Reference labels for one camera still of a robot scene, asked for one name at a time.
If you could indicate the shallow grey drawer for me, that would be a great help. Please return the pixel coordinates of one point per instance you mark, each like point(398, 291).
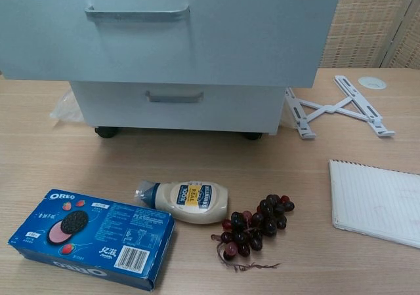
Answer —
point(197, 46)

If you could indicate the tall grey drawer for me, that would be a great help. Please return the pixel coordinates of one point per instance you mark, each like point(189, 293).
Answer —
point(229, 111)

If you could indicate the black caster wheel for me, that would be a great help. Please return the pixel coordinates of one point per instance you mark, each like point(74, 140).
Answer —
point(252, 136)
point(105, 133)

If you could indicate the mayonnaise squeeze bottle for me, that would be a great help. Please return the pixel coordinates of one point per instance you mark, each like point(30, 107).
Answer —
point(193, 203)

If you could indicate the dark purple grape bunch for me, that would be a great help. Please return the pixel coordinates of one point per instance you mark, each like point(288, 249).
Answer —
point(262, 223)

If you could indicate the white folding laptop stand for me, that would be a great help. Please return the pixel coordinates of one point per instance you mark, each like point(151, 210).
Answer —
point(328, 107)

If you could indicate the clear plastic bag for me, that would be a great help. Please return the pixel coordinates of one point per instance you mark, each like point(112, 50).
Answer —
point(67, 108)

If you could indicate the blue Oreo cookie box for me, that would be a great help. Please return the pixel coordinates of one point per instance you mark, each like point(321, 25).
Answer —
point(98, 236)

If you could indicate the round white desk grommet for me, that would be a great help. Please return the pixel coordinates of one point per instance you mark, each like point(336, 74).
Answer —
point(371, 82)

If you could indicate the white spiral notebook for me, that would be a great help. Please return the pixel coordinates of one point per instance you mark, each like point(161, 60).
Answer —
point(377, 200)

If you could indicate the beige woven partition screen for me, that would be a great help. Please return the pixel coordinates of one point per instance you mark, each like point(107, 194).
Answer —
point(410, 46)
point(361, 23)

